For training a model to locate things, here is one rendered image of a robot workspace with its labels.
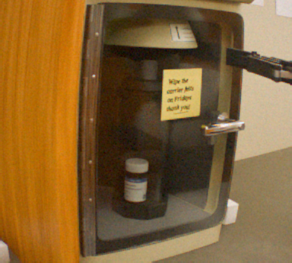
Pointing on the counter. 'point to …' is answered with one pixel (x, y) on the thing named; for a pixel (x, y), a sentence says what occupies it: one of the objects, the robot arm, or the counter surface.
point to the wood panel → (39, 112)
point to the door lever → (224, 124)
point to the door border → (89, 102)
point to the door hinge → (83, 125)
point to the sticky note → (181, 93)
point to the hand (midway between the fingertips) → (242, 59)
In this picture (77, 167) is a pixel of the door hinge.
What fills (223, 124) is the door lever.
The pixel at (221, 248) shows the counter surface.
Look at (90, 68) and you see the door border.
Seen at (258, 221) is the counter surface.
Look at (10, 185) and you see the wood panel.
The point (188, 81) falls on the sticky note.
